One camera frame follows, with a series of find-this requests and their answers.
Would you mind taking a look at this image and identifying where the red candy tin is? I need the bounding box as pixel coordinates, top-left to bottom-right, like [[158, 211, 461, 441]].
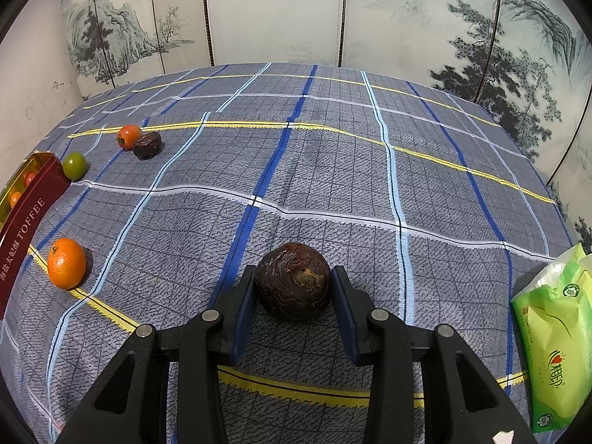
[[0, 152, 71, 322]]

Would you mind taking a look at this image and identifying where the orange mandarin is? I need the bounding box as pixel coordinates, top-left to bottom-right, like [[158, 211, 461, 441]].
[[47, 238, 87, 290]]

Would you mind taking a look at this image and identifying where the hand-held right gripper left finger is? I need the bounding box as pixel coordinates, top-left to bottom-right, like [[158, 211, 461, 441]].
[[55, 265, 258, 444]]

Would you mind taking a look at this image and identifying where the wrinkled dark passion fruit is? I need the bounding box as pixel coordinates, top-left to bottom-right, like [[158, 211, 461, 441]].
[[133, 132, 162, 161]]

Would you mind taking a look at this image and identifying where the landscape painted folding screen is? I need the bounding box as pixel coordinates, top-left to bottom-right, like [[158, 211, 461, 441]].
[[60, 0, 592, 250]]

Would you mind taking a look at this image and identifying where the orange persimmon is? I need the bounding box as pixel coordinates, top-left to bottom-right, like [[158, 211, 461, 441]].
[[117, 124, 142, 151]]

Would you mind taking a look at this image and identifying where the green tomato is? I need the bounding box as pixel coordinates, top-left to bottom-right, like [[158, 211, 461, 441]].
[[63, 152, 87, 181]]

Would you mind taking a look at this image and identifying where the green tissue pack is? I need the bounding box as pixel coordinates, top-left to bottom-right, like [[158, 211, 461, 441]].
[[511, 243, 592, 434]]

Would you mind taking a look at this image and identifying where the round dark passion fruit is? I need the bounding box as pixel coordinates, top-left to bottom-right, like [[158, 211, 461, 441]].
[[254, 242, 332, 321]]

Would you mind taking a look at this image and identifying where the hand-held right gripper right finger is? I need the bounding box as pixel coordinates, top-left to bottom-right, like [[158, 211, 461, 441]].
[[330, 265, 539, 444]]

